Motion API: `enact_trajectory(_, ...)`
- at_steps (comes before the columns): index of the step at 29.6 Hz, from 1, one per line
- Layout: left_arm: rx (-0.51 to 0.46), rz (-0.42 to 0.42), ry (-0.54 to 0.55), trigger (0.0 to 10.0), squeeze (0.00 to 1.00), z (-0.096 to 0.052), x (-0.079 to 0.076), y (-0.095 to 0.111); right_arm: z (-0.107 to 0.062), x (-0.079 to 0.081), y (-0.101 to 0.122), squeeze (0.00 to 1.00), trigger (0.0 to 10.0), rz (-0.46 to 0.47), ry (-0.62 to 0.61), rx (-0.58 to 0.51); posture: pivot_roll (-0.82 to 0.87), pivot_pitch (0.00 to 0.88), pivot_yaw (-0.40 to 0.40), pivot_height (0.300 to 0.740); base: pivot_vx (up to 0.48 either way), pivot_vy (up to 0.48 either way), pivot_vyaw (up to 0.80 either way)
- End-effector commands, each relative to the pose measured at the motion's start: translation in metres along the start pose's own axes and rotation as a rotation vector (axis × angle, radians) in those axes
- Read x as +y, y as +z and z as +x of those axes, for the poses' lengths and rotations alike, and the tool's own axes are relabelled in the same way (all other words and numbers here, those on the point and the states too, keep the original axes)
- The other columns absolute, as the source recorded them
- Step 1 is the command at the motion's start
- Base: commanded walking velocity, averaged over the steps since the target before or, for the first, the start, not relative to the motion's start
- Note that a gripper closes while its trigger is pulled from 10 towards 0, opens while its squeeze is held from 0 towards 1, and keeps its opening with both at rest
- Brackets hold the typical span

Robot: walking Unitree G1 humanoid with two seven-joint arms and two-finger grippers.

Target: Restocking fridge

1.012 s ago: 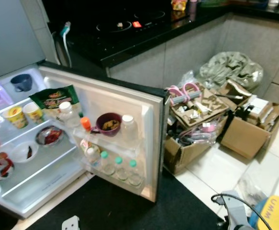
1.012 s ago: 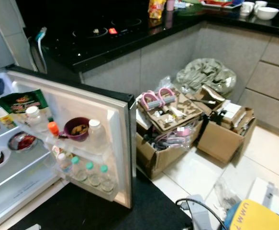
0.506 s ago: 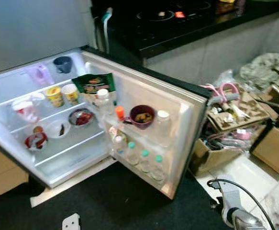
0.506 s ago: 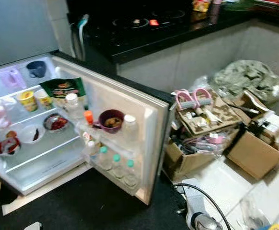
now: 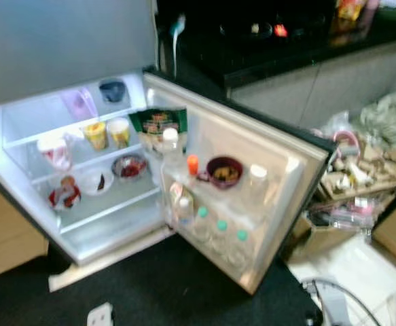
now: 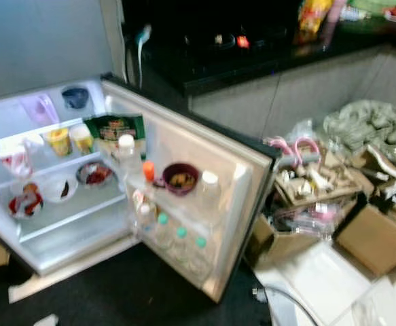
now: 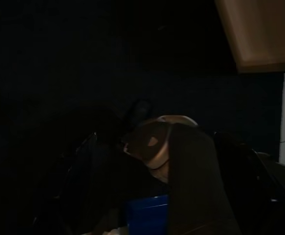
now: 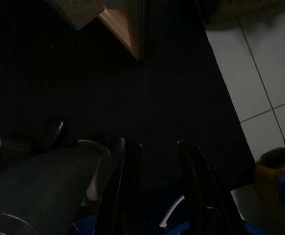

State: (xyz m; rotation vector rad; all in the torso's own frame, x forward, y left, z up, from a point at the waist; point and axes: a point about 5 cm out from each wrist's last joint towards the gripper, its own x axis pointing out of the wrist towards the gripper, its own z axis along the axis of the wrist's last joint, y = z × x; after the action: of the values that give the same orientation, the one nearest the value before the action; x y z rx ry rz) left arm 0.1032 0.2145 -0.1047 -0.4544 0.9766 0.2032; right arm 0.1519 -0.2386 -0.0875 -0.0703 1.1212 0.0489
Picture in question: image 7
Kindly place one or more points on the round silver metal part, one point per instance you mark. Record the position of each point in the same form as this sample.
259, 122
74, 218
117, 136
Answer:
152, 142

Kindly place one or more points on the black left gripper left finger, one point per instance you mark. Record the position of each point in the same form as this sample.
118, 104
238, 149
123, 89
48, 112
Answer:
91, 191

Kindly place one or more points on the blue rectangular object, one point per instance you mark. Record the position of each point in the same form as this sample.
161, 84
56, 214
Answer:
147, 215

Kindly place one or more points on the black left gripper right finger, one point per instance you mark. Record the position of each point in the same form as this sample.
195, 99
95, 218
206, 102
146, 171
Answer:
196, 183

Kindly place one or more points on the light wooden dining table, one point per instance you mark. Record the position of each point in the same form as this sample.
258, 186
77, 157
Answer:
262, 31

